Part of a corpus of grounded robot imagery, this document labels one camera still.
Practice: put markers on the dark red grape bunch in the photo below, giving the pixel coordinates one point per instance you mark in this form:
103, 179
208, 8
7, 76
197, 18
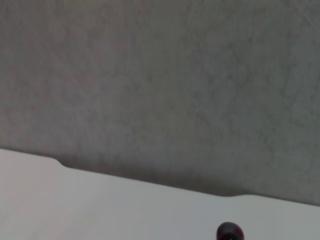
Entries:
230, 231

